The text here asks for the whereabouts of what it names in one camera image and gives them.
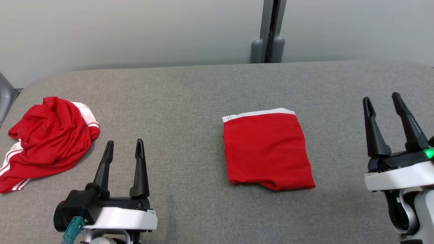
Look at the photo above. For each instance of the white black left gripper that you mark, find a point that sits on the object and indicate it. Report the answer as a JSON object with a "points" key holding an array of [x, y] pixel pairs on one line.
{"points": [[125, 217]]}

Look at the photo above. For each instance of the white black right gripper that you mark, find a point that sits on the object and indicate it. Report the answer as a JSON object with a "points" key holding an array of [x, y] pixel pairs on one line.
{"points": [[400, 176]]}

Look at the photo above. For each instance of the red white jersey shirt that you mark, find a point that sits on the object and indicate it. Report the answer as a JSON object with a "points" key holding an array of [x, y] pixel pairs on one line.
{"points": [[51, 135]]}

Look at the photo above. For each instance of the red white sports shorts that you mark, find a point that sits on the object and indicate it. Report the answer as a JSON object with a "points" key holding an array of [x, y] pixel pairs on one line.
{"points": [[268, 152]]}

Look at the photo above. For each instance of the grey metal table leg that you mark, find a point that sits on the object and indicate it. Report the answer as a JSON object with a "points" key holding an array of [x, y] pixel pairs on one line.
{"points": [[5, 98]]}

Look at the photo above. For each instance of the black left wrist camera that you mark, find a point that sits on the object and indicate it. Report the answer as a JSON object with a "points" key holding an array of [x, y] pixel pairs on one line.
{"points": [[78, 206]]}

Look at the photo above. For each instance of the grey partition post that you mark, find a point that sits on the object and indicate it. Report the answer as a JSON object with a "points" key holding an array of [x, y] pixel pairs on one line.
{"points": [[266, 30]]}

